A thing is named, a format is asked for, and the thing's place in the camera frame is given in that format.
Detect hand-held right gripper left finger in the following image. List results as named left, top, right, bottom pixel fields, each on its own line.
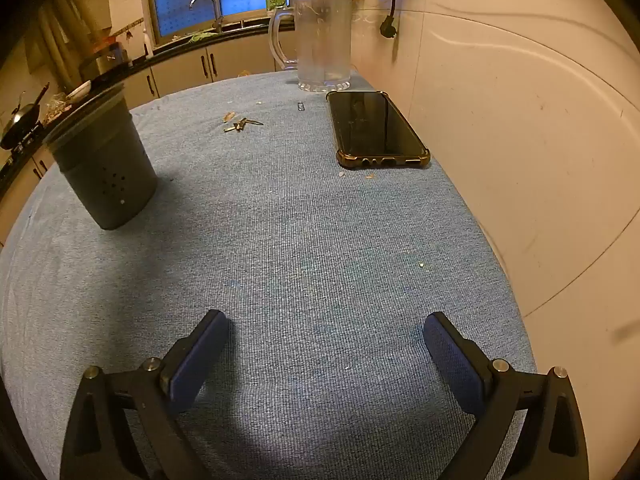
left=59, top=309, right=231, bottom=480

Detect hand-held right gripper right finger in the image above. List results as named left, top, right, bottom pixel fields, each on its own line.
left=422, top=311, right=590, bottom=480

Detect dark grey utensil holder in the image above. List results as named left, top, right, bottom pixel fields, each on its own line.
left=42, top=82, right=158, bottom=231

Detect blue tablecloth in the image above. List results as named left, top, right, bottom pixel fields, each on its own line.
left=0, top=71, right=538, bottom=480

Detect brass keys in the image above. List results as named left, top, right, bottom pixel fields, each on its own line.
left=222, top=117, right=265, bottom=134

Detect black smartphone in brown case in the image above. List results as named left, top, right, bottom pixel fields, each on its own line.
left=326, top=90, right=432, bottom=170

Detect plastic bag of food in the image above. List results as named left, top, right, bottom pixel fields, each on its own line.
left=42, top=92, right=76, bottom=123

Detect beige lower kitchen cabinets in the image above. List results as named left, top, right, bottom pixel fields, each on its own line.
left=0, top=40, right=281, bottom=246

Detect black wok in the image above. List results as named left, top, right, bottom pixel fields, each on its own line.
left=0, top=82, right=51, bottom=150

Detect black kitchen countertop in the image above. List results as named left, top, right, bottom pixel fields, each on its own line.
left=0, top=20, right=301, bottom=196

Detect chrome kitchen faucet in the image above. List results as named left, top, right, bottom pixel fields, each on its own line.
left=189, top=0, right=224, bottom=33

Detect black power cable with plug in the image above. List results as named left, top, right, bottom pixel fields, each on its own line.
left=380, top=0, right=405, bottom=41

